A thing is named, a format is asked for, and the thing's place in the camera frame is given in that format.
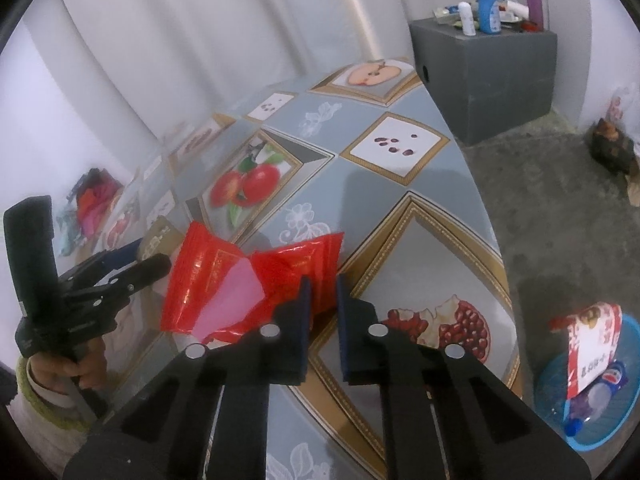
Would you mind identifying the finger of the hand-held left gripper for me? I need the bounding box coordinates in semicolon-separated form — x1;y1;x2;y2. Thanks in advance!
62;253;172;311
60;238;143;281

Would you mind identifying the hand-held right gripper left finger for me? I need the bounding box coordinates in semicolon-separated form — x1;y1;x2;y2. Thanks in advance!
62;275;313;480

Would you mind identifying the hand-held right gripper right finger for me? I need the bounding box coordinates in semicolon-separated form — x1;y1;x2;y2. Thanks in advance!
336;274;591;480

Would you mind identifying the red foil wrapper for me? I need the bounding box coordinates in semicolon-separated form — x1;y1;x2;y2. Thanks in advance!
160;221;346;346

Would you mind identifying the blue plastic basket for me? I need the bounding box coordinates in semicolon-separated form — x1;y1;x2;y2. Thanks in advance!
532;312;640;448

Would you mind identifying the white red snack bag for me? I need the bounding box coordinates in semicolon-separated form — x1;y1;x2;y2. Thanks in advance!
549;302;624;396

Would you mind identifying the clear plastic bottle blue label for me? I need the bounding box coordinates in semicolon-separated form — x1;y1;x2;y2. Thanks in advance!
562;360;628;436

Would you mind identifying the person's left forearm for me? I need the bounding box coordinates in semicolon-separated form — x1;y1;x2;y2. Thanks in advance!
10;355;101;466

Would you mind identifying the person's left hand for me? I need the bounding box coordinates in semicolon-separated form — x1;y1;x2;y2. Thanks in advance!
27;337;108;393

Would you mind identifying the brown gold packet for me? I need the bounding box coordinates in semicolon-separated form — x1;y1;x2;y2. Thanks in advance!
137;217;186;261

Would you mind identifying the pile of colourful clothes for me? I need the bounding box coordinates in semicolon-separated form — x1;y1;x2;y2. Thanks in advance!
55;167;123;258

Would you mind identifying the fruit printed tablecloth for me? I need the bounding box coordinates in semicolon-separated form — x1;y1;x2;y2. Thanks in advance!
100;57;523;480

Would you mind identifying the white curtain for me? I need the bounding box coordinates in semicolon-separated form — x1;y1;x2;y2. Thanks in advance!
0;0;596;311

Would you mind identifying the grey cabinet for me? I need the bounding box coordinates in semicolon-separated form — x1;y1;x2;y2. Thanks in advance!
409;16;558;146

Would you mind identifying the brown bundle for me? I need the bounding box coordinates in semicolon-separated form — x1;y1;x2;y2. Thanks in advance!
590;117;636;176

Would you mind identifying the small white bottle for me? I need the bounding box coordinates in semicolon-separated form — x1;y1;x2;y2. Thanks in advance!
459;1;477;37

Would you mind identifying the blue spray bottle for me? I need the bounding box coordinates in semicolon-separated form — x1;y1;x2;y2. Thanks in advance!
474;0;502;36

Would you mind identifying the white plastic bag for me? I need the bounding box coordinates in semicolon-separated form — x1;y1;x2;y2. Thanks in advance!
607;87;637;126

